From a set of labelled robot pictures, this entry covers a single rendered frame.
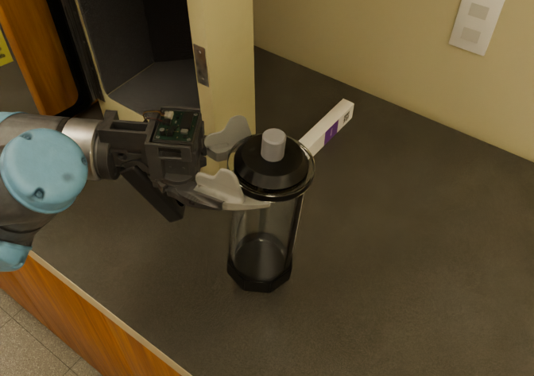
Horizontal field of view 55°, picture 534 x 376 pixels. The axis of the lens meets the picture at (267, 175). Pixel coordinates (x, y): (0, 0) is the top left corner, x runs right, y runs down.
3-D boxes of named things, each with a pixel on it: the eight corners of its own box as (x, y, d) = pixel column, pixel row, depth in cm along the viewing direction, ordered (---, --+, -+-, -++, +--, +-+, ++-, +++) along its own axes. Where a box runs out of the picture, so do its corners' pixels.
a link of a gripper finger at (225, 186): (259, 193, 55) (187, 162, 58) (257, 227, 60) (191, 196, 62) (272, 175, 57) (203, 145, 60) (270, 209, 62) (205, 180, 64)
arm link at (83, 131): (69, 190, 64) (90, 145, 69) (105, 193, 64) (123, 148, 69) (53, 146, 58) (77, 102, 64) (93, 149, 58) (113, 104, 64)
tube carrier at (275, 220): (296, 236, 82) (315, 137, 67) (293, 296, 75) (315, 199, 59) (229, 228, 82) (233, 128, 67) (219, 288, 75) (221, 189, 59)
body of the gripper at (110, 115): (195, 150, 57) (88, 141, 57) (199, 200, 63) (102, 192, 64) (207, 106, 62) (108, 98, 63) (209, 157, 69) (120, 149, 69)
